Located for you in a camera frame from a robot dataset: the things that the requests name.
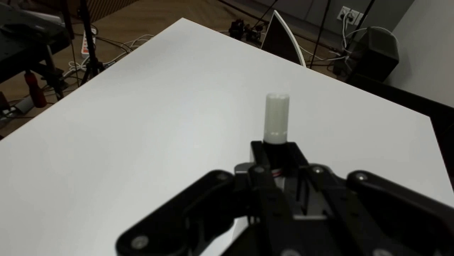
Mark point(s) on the white wall power outlet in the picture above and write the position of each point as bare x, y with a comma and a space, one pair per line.
349, 15

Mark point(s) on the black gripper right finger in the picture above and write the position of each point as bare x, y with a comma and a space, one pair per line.
360, 214

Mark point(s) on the black white marker pen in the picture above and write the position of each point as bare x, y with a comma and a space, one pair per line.
275, 125

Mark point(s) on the black speaker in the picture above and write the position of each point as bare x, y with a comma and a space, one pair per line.
374, 56

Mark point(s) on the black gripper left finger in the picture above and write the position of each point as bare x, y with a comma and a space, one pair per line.
257, 191

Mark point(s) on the black tripod stand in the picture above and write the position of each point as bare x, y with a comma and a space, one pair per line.
93, 66

